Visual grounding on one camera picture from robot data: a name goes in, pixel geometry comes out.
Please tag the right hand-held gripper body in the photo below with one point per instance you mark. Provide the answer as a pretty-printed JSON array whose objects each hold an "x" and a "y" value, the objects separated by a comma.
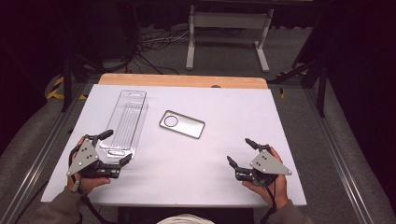
[{"x": 269, "y": 164}]

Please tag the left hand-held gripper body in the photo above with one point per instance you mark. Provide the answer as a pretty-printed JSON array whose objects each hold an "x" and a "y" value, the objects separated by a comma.
[{"x": 84, "y": 155}]

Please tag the clear plastic packaging tray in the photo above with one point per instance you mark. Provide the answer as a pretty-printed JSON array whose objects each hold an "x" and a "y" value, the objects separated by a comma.
[{"x": 130, "y": 118}]

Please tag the translucent grey phone case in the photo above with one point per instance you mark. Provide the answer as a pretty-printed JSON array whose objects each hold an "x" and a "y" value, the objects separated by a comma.
[{"x": 186, "y": 126}]

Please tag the person's right hand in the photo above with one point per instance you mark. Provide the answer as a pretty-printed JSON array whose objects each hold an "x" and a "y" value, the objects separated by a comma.
[{"x": 278, "y": 190}]

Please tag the white table sheet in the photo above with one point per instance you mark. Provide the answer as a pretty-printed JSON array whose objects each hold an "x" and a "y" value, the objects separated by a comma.
[{"x": 193, "y": 177}]

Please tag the black stand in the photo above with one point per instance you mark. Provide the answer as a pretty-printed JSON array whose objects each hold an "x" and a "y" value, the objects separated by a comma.
[
  {"x": 320, "y": 84},
  {"x": 67, "y": 81}
]

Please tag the yellow black floor tape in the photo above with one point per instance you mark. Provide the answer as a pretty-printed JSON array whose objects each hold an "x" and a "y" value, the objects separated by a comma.
[{"x": 57, "y": 88}]

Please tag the wooden table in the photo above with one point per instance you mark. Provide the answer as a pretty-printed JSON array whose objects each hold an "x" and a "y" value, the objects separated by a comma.
[{"x": 174, "y": 81}]

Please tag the aluminium floor rail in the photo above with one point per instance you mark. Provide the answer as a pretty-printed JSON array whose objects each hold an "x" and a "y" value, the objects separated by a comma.
[
  {"x": 339, "y": 155},
  {"x": 34, "y": 161}
]

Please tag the white metal desk frame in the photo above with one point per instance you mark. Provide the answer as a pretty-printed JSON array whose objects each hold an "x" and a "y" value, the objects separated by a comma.
[{"x": 229, "y": 20}]

